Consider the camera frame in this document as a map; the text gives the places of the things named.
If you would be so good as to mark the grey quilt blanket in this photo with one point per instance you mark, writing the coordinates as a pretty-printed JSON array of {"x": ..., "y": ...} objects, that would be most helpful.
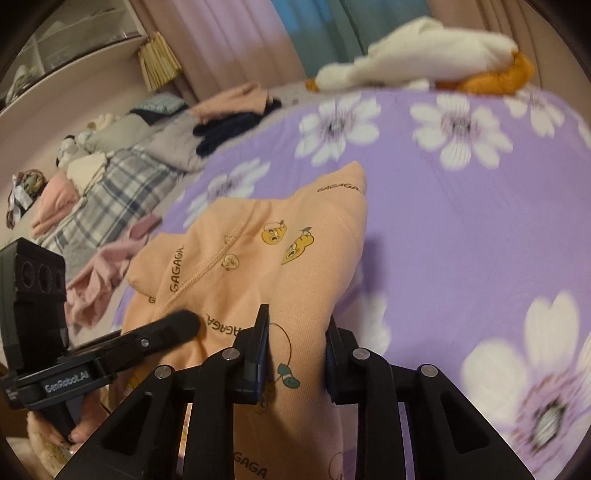
[{"x": 170, "y": 141}]

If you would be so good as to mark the orange cartoon print garment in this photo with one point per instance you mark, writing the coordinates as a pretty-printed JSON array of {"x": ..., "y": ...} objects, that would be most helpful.
[{"x": 295, "y": 255}]

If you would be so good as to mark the pink striped garment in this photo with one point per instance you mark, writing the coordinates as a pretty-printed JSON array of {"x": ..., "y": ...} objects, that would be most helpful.
[{"x": 89, "y": 293}]

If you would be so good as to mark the white goose plush toy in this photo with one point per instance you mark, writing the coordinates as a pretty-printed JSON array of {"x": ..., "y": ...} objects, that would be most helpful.
[{"x": 454, "y": 59}]

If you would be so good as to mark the white shelf cabinet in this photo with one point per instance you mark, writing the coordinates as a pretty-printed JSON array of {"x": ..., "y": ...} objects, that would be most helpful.
[{"x": 78, "y": 41}]

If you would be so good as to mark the grey plaid pillow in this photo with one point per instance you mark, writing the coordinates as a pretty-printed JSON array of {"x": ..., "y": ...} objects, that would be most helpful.
[{"x": 132, "y": 186}]

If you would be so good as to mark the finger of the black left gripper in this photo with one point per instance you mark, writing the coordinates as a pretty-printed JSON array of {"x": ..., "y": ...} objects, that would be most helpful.
[{"x": 168, "y": 332}]

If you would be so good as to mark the yellow book stack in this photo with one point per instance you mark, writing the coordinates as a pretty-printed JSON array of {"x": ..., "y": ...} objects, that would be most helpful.
[{"x": 158, "y": 63}]

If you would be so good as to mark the peach folded garment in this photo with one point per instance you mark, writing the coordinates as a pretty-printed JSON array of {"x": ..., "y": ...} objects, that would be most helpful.
[{"x": 246, "y": 98}]

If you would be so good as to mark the person's left hand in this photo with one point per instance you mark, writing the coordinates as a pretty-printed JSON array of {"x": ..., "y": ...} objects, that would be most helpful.
[{"x": 92, "y": 415}]

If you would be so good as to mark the pink folded cloth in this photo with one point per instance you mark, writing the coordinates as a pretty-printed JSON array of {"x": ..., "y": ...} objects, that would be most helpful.
[{"x": 55, "y": 203}]

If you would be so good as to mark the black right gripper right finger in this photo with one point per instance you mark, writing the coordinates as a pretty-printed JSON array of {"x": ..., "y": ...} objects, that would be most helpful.
[{"x": 413, "y": 423}]

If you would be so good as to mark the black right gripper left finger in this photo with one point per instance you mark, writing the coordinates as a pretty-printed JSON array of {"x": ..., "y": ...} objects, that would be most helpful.
[{"x": 179, "y": 424}]

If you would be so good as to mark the purple floral bed sheet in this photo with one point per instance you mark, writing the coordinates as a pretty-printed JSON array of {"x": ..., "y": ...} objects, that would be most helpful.
[{"x": 476, "y": 256}]

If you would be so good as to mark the dark navy folded garment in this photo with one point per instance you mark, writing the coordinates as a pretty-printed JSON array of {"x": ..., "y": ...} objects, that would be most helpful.
[{"x": 216, "y": 132}]

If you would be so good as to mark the brown fuzzy cloth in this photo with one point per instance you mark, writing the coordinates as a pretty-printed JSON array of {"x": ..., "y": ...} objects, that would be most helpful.
[{"x": 47, "y": 443}]

